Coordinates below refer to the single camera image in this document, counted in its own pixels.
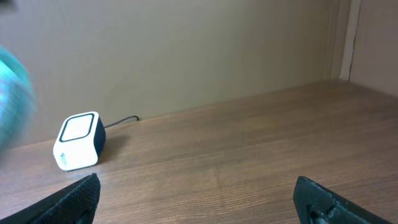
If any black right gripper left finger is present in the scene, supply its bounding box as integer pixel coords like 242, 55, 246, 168
1, 173, 101, 224

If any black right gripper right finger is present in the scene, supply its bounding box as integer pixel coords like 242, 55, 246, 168
293, 176, 389, 224

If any teal tissue pack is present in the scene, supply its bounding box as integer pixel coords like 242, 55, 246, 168
1, 47, 35, 150

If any white barcode scanner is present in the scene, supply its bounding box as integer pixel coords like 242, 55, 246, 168
53, 111, 106, 171

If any black scanner cable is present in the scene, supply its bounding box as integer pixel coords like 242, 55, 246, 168
104, 115, 140, 129

